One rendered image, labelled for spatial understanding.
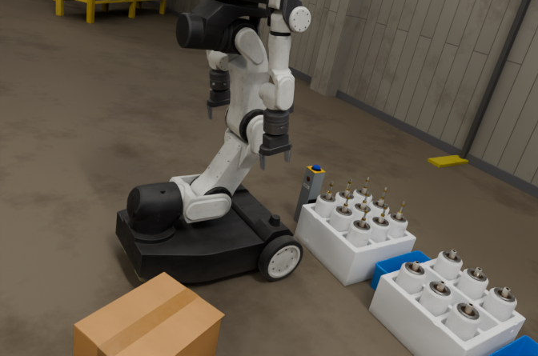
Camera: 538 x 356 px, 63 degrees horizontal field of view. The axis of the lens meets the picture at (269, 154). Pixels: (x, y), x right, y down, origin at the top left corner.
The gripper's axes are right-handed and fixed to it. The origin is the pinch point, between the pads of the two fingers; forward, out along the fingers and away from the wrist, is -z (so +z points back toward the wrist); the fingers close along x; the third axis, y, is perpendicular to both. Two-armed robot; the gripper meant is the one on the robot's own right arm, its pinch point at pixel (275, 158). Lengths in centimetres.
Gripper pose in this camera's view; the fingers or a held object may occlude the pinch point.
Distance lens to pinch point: 157.7
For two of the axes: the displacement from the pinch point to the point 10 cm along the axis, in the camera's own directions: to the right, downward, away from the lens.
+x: 8.3, -2.5, 5.0
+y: -5.6, -3.8, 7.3
